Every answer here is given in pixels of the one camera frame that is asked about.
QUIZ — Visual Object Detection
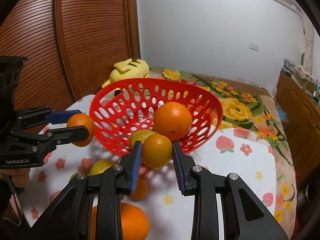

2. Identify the big orange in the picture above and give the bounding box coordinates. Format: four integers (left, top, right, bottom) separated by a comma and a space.
89, 202, 150, 240

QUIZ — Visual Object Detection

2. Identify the green apple fruit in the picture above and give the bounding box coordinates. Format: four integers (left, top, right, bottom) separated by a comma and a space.
69, 172, 82, 182

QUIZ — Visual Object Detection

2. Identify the left hand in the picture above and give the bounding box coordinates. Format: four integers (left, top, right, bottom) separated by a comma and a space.
1, 168, 30, 188

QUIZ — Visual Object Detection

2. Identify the large yellow-green guava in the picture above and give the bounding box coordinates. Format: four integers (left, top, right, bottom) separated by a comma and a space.
89, 160, 116, 176

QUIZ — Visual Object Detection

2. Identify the white floral strawberry cloth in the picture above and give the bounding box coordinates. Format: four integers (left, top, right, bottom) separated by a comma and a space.
18, 129, 276, 239

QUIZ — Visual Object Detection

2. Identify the tiny orange kumquat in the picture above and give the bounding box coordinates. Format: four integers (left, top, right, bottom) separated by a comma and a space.
129, 178, 149, 200

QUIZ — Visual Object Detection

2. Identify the red perforated plastic basket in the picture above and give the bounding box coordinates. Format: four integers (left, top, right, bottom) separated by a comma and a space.
89, 77, 224, 157

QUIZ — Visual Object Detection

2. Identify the brown slatted wardrobe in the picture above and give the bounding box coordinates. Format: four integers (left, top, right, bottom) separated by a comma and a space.
1, 0, 140, 111

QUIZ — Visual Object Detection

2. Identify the green fruit in basket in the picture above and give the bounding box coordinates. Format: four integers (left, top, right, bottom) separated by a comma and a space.
129, 129, 157, 149

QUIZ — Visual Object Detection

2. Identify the floral bed quilt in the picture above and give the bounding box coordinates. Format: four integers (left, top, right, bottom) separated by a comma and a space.
150, 67, 297, 237

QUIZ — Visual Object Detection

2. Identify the yellow plush toy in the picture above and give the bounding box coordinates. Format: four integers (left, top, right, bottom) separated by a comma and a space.
101, 58, 150, 88

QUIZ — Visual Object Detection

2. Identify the large orange in basket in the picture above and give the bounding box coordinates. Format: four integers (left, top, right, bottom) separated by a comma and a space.
153, 102, 193, 141

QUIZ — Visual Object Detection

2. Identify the wooden sideboard cabinet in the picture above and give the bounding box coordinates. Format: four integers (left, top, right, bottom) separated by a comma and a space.
276, 72, 319, 187

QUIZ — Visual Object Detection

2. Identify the clutter on cabinet top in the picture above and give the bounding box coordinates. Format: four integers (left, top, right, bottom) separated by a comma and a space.
282, 59, 319, 104

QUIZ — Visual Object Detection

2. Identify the cream curtain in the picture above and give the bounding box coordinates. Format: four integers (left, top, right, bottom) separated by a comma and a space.
300, 9, 314, 73

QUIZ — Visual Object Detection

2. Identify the white wall switch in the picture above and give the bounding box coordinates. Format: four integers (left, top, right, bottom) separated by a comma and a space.
248, 43, 259, 51

